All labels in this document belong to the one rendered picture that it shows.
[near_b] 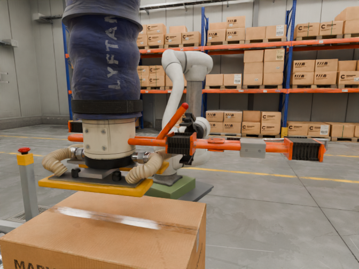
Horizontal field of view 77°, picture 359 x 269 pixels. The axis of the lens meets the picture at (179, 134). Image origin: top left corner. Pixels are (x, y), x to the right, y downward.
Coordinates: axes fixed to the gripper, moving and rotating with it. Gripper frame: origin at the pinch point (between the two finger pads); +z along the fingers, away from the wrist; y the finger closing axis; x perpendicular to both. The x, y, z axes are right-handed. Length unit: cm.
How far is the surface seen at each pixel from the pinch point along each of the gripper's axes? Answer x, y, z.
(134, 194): 11.1, 11.9, 14.3
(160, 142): 7.4, -0.5, 2.8
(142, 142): 13.2, -0.2, 2.9
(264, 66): -117, -107, -708
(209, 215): 5, 124, -175
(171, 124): 4.2, -5.9, 0.9
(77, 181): 30.3, 10.5, 12.7
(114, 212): 28.4, 29.3, -4.0
